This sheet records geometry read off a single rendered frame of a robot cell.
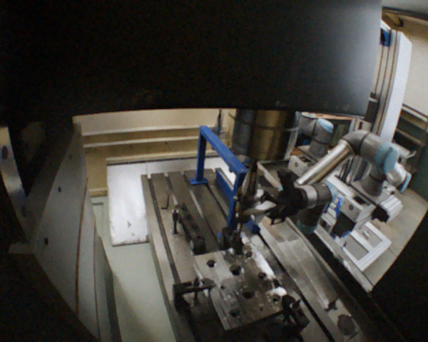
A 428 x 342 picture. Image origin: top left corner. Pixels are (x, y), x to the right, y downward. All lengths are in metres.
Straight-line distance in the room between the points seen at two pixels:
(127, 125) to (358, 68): 1.31
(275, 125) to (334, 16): 0.24
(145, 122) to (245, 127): 1.11
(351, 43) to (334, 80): 0.09
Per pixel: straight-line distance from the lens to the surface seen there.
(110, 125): 1.52
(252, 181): 0.58
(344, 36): 0.47
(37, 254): 0.32
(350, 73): 0.49
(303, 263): 1.26
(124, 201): 1.47
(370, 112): 1.53
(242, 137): 0.47
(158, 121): 1.52
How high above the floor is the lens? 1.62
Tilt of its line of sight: 30 degrees down
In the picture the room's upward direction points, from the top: 7 degrees clockwise
